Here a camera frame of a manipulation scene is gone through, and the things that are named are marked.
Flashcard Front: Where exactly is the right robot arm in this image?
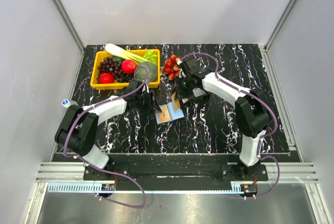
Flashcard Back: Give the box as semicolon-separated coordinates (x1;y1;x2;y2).
175;71;277;180

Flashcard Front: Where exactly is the black card holder wallet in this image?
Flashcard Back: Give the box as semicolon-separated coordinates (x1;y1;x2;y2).
155;102;185;124

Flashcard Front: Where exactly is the yellow plastic basket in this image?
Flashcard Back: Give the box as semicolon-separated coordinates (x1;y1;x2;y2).
90;49;161;90

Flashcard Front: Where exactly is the aluminium frame rail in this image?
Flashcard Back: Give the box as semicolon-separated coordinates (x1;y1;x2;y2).
36;162;318;184

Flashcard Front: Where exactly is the white green leek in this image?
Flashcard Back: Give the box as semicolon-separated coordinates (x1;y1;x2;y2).
104;43;147;63

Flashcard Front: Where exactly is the red cherry bunch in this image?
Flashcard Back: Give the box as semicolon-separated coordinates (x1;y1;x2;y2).
163;55;181;80

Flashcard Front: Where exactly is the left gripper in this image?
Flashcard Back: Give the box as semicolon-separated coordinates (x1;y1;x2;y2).
135;90;162;115

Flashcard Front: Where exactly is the black card box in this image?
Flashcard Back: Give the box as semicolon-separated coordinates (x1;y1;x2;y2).
188;88;211;104

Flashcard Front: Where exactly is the red apple lower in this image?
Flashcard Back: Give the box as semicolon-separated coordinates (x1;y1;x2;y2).
99;73;114;84

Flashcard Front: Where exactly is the purple grape bunch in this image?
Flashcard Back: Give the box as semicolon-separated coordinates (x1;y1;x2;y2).
97;57;134;84

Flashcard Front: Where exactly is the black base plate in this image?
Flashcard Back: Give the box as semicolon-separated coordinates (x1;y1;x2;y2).
83;154;268;192

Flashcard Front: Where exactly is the brown credit card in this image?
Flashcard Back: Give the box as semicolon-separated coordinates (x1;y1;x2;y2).
158;105;171;123

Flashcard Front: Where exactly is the green avocado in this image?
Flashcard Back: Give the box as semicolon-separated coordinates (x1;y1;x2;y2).
111;56;124;63

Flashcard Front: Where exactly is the green cantaloupe melon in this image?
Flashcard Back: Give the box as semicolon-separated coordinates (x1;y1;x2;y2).
134;61;158;82

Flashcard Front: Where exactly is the red apple upper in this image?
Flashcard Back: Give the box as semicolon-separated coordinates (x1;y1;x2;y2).
121;60;137;75

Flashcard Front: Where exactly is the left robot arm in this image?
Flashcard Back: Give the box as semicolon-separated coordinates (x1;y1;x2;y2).
54;78;161;180

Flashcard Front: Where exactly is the green lettuce leaf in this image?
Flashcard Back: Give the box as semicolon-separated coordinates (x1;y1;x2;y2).
143;50;158;66

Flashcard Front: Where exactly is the plastic water bottle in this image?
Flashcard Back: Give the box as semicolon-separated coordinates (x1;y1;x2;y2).
62;99;71;108

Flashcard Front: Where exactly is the red apple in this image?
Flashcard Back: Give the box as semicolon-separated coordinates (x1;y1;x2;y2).
99;73;114;84
121;60;137;75

